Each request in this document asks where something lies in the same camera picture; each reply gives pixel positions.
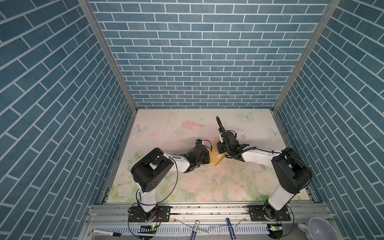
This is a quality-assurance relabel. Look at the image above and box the brown paper envelope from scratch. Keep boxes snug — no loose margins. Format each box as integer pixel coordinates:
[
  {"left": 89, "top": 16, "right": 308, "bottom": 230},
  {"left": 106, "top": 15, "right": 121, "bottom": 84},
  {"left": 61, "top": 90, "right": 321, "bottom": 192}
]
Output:
[{"left": 210, "top": 143, "right": 226, "bottom": 167}]

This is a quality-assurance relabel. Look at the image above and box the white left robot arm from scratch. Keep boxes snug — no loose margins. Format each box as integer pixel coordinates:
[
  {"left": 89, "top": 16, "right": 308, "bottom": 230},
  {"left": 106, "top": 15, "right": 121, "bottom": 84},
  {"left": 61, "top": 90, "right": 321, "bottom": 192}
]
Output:
[{"left": 130, "top": 143, "right": 212, "bottom": 222}]

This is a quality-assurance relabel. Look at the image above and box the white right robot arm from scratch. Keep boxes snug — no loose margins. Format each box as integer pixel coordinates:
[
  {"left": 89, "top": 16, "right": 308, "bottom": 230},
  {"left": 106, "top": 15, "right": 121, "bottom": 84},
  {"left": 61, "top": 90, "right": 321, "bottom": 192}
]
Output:
[{"left": 217, "top": 129, "right": 313, "bottom": 221}]

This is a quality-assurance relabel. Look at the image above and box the blue marker pen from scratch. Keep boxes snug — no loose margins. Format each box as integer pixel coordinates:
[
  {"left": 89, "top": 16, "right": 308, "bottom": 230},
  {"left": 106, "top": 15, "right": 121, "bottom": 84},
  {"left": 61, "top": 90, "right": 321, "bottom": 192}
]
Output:
[{"left": 226, "top": 218, "right": 237, "bottom": 240}]

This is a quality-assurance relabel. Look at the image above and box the white-blue marker pen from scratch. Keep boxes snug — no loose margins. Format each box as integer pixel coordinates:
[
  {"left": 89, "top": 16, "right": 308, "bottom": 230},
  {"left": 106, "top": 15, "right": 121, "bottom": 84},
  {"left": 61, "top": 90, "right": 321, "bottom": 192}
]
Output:
[{"left": 190, "top": 221, "right": 200, "bottom": 240}]

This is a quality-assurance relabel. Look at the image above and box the black marker pen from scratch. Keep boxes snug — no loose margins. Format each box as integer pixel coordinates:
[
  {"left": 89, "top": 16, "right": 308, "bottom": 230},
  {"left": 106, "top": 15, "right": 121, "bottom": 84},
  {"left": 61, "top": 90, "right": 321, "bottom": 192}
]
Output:
[{"left": 92, "top": 229, "right": 122, "bottom": 237}]

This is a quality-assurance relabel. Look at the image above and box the white plastic cup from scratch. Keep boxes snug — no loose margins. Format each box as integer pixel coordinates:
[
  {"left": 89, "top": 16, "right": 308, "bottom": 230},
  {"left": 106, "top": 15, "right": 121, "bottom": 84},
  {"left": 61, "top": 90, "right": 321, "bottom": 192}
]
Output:
[{"left": 298, "top": 217, "right": 338, "bottom": 240}]

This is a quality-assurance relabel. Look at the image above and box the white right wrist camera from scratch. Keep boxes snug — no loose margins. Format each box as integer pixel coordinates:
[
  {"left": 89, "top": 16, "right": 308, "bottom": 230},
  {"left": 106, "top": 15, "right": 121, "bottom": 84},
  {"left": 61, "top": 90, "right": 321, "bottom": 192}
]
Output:
[{"left": 219, "top": 132, "right": 224, "bottom": 143}]

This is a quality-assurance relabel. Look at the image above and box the black corrugated cable hose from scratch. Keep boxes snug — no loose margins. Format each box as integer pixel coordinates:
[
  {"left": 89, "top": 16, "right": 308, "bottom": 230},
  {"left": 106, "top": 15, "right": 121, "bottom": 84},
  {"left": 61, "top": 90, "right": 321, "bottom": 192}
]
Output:
[{"left": 215, "top": 116, "right": 232, "bottom": 157}]

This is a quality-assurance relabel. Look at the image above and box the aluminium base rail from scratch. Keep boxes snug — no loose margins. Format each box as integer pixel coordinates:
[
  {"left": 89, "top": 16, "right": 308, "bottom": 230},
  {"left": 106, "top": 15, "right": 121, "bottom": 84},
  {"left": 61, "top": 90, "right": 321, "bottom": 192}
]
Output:
[{"left": 79, "top": 201, "right": 341, "bottom": 240}]

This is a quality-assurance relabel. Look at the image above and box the aluminium right corner post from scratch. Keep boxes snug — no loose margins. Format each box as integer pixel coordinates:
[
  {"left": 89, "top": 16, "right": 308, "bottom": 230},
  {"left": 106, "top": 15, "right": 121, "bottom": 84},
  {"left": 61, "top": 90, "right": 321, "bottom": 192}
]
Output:
[{"left": 272, "top": 0, "right": 341, "bottom": 115}]

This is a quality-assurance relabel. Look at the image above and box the aluminium corner post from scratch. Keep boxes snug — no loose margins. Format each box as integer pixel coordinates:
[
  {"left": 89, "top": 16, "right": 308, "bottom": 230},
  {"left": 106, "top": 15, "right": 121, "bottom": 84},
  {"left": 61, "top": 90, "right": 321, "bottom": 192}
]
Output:
[
  {"left": 272, "top": 0, "right": 341, "bottom": 115},
  {"left": 78, "top": 0, "right": 138, "bottom": 114}
]

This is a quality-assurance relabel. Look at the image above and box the aluminium left corner post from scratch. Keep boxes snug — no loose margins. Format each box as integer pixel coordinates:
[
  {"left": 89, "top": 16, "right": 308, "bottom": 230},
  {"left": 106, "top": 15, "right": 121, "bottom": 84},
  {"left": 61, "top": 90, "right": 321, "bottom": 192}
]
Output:
[{"left": 78, "top": 0, "right": 138, "bottom": 114}]

